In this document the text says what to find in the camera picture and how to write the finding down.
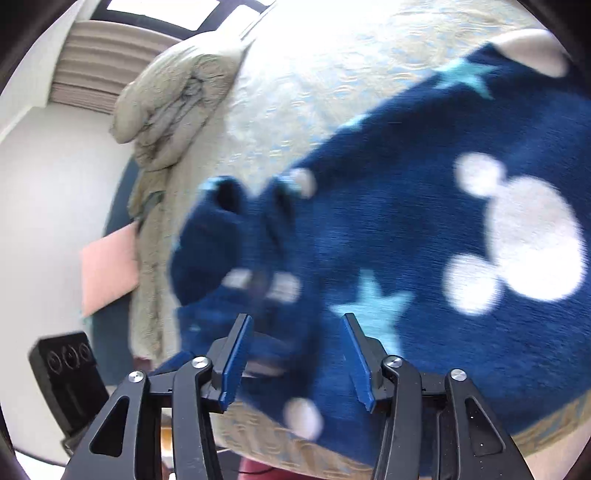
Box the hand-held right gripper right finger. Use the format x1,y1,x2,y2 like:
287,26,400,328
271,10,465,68
342,313,536,480

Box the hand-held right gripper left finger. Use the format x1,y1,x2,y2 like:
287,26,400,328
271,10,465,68
62,314,254,480

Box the blue fleece printed pants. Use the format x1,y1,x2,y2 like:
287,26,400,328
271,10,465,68
168,28,591,472

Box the blue headboard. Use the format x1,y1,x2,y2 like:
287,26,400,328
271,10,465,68
92,157,139,384

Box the red rug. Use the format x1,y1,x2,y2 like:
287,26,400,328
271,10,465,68
240,457,296,480

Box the pink pillow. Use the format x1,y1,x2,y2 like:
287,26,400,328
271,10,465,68
79,226,139,317

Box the folded green duvet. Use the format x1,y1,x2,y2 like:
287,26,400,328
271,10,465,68
110,32,257,174

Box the bed with green patterned cover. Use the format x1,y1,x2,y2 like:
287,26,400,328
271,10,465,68
127,0,591,476

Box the beige curtain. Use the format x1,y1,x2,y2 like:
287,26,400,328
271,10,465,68
48,21,183,114

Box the dark framed window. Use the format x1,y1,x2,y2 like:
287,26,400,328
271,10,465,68
90,0,278,33

